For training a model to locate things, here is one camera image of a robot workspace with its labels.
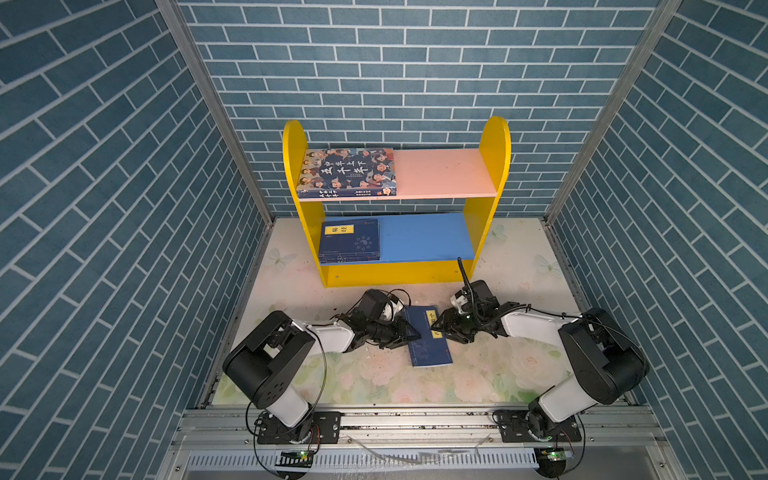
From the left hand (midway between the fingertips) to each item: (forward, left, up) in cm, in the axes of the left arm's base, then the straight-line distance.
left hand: (419, 340), depth 83 cm
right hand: (+5, -5, -3) cm, 7 cm away
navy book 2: (-1, -4, -4) cm, 5 cm away
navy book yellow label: (+29, +21, +11) cm, 38 cm away
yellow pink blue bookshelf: (+37, -8, +12) cm, 40 cm away
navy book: (+22, +25, +10) cm, 35 cm away
